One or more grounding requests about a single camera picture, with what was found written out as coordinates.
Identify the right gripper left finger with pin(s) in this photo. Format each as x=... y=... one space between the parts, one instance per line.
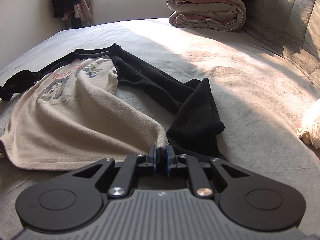
x=132 y=169

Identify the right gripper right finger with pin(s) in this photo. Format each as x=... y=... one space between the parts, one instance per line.
x=190 y=169

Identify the beige black raglan sweatshirt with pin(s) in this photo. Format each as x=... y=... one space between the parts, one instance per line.
x=69 y=116

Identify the dark hanging clothes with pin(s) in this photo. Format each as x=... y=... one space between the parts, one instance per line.
x=69 y=11

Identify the grey bed sheet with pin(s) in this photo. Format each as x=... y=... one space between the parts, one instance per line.
x=261 y=97

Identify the folded beige pink comforter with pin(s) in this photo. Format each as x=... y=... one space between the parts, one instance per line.
x=221 y=15

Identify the quilted beige headboard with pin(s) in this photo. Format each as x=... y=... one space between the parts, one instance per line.
x=290 y=28

